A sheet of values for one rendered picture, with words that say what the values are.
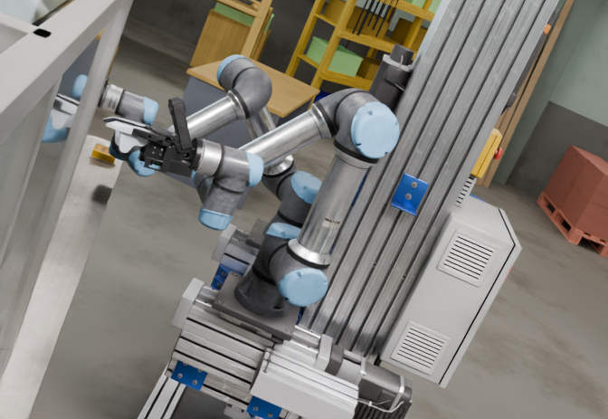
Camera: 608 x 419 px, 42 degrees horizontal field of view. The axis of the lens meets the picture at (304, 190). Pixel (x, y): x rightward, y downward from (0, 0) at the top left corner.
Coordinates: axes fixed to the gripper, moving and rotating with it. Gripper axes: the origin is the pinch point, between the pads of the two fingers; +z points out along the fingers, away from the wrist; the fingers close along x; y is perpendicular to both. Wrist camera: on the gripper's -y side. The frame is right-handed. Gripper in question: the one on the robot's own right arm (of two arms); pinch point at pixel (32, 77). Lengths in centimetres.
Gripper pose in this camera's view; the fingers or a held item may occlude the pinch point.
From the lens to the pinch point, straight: 235.7
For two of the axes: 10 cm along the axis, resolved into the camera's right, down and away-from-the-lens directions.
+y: 3.9, -8.7, -2.9
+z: -9.2, -3.3, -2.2
